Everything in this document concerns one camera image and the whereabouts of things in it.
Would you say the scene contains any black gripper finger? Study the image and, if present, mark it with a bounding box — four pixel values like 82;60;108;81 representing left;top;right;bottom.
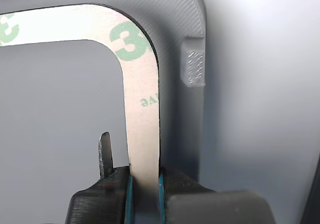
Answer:
157;165;276;224
65;131;136;224

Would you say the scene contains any rectangular frame with 3M liner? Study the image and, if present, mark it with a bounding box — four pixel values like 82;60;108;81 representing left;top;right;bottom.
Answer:
0;3;161;184

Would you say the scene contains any grey 3D-printed frame tray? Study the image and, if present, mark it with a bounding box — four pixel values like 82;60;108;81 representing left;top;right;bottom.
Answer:
0;0;207;192

